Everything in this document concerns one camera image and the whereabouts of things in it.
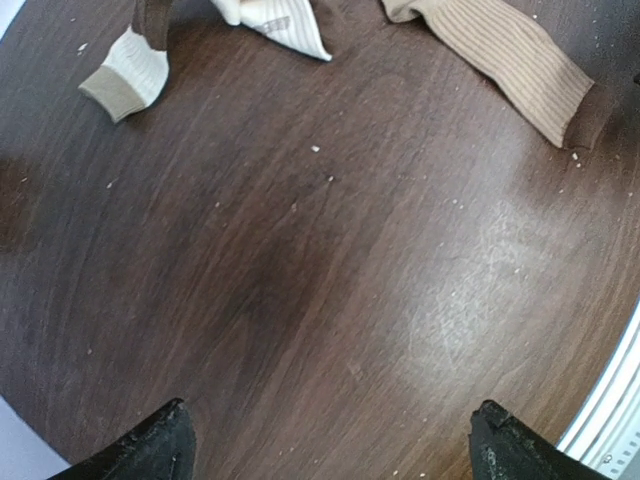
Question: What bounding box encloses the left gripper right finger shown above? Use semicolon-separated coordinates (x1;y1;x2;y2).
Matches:
469;400;606;480

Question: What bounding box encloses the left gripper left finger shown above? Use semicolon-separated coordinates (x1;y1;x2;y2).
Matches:
54;398;196;480

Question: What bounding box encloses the cream and brown sock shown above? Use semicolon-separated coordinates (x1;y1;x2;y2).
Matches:
79;0;339;123

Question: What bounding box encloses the tan brown ribbed sock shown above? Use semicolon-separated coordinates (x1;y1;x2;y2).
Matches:
383;1;599;149

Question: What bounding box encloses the front aluminium rail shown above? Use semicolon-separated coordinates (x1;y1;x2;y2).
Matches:
557;310;639;479

